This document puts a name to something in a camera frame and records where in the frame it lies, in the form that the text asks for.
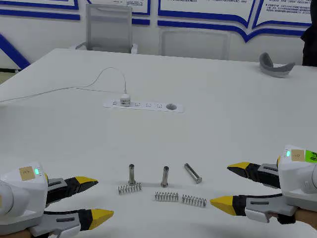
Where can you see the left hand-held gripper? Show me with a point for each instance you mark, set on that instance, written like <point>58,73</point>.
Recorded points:
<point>22,193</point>

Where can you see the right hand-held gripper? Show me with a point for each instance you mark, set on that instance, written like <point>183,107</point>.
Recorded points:
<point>298,178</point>

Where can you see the metal coil spring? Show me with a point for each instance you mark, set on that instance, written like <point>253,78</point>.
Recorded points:
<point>129,188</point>
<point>194,200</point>
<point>166,196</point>

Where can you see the metal pin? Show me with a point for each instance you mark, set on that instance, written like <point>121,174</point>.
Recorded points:
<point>193,173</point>
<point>131,174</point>
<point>165,176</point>

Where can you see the person's left forearm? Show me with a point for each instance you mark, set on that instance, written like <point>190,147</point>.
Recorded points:
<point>17,234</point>

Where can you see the person's right hand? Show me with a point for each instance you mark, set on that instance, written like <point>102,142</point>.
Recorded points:
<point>283,218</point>

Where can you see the white charger plug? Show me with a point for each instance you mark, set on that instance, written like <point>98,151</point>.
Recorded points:
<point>125,100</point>

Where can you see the grey curved headband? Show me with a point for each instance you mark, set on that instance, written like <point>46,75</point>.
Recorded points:
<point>275,68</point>

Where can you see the white power strip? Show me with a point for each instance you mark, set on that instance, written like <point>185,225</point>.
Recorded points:
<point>153,106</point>

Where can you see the grey mesh office chair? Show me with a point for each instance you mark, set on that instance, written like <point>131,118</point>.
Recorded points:
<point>194,44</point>
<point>109,28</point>

